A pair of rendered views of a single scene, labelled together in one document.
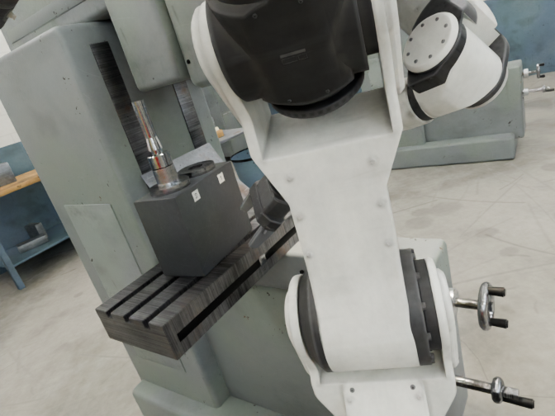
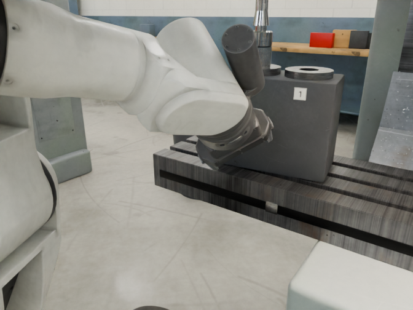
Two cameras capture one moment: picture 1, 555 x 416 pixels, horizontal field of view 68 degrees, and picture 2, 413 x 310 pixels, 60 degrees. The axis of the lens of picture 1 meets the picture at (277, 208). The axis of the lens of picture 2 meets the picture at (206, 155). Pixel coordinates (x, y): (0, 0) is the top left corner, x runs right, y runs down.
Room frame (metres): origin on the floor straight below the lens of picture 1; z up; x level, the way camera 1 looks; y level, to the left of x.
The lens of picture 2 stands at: (0.70, -0.52, 1.25)
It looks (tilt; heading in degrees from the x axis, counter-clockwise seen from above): 21 degrees down; 85
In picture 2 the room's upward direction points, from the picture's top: straight up
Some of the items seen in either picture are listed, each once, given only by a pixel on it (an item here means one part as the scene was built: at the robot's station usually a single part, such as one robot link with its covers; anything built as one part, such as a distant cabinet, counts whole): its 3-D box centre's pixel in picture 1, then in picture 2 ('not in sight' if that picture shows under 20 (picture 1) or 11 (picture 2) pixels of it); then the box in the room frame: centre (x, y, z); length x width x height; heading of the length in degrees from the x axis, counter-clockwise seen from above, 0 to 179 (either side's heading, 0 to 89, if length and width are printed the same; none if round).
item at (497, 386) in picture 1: (477, 385); not in sight; (0.71, -0.33, 0.53); 0.22 x 0.06 x 0.06; 50
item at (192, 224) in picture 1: (197, 214); (279, 117); (0.91, 0.18, 1.05); 0.22 x 0.12 x 0.20; 149
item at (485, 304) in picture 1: (470, 304); not in sight; (0.83, -0.39, 0.65); 0.16 x 0.12 x 0.12; 50
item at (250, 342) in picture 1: (322, 333); not in sight; (1.14, -0.03, 0.45); 0.81 x 0.32 x 0.60; 50
